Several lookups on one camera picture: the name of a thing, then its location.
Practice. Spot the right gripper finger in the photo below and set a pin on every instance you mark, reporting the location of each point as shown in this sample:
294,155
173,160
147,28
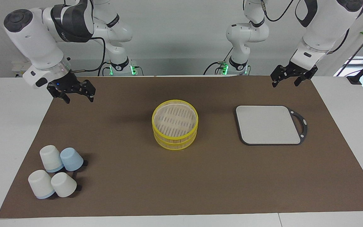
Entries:
90,90
65,97

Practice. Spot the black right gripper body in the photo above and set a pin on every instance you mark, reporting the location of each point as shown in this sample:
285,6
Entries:
66,85

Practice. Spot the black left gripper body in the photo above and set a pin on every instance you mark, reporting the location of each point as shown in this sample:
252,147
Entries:
298,71

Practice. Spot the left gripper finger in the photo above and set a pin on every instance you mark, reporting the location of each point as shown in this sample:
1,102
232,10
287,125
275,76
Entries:
299,80
277,75

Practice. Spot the yellow steamer lid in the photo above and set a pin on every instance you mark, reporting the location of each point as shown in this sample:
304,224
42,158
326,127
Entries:
175,118

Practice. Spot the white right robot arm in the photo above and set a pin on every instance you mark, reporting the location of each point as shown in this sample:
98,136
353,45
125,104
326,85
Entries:
39,41

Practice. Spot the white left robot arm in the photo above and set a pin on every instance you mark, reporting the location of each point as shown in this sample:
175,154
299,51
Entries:
317,34

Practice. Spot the yellow steamer basket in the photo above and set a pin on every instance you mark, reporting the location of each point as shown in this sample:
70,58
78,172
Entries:
175,144

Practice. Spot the white cutting board grey rim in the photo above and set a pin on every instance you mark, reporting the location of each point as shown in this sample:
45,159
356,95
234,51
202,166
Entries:
269,124

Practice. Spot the white plastic cup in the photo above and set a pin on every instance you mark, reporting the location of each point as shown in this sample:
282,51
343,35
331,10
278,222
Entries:
40,184
63,185
51,157

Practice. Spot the light blue plastic cup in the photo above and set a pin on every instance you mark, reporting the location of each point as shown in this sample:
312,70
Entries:
71,159

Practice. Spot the brown table mat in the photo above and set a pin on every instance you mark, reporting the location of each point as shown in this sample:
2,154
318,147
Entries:
200,183

